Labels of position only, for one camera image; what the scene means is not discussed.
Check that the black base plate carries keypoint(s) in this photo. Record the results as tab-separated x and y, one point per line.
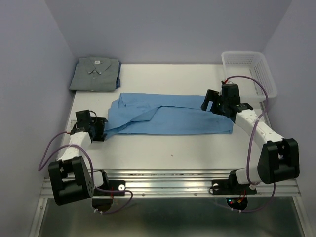
115	187
225	187

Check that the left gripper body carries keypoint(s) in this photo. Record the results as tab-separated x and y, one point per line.
98	124

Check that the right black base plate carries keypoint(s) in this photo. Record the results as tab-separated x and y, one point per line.
225	187

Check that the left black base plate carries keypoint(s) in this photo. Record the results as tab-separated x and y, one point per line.
115	187

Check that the blue long sleeve shirt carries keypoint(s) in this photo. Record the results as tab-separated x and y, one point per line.
158	114

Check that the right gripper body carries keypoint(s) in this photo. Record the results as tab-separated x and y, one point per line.
224	103

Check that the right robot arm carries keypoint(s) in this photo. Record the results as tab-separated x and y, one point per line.
279	158

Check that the folded grey shirt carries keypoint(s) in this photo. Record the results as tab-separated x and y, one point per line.
97	74

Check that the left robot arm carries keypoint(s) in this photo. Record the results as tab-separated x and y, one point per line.
69	176

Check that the aluminium rail frame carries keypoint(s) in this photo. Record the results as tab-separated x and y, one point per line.
171	166

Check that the folded blue checkered shirt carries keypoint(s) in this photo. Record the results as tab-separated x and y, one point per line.
118	77

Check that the white plastic basket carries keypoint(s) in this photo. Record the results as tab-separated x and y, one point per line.
250	71

